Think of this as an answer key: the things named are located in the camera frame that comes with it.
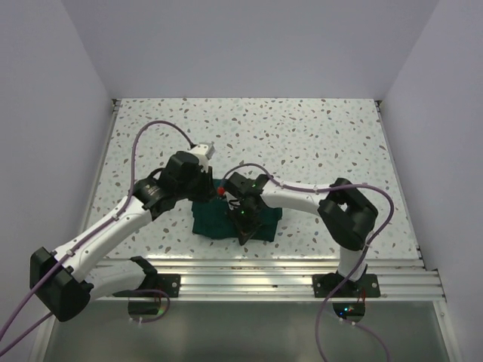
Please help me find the green surgical drape cloth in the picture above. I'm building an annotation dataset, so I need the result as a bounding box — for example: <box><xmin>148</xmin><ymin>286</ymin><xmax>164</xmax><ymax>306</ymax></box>
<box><xmin>191</xmin><ymin>173</ymin><xmax>283</xmax><ymax>242</ymax></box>

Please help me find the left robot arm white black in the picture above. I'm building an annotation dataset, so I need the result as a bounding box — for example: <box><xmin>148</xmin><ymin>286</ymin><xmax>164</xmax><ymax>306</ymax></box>
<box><xmin>29</xmin><ymin>143</ymin><xmax>216</xmax><ymax>322</ymax></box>

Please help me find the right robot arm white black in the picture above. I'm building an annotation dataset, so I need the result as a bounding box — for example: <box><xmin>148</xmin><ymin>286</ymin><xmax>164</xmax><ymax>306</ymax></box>
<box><xmin>219</xmin><ymin>172</ymin><xmax>378</xmax><ymax>296</ymax></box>

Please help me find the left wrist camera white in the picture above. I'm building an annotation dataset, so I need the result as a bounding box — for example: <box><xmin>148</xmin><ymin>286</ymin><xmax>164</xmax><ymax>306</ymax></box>
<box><xmin>189</xmin><ymin>143</ymin><xmax>215</xmax><ymax>173</ymax></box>

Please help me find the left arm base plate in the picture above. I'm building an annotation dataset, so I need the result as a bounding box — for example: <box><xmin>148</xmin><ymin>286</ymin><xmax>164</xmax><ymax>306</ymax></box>
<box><xmin>113</xmin><ymin>274</ymin><xmax>181</xmax><ymax>298</ymax></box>

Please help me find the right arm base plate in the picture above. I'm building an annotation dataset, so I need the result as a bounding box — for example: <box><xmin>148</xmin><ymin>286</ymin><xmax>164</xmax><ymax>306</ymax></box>
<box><xmin>312</xmin><ymin>271</ymin><xmax>380</xmax><ymax>299</ymax></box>

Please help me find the aluminium rail frame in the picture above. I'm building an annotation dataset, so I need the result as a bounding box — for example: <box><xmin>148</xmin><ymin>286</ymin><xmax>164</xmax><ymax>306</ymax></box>
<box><xmin>149</xmin><ymin>259</ymin><xmax>445</xmax><ymax>302</ymax></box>

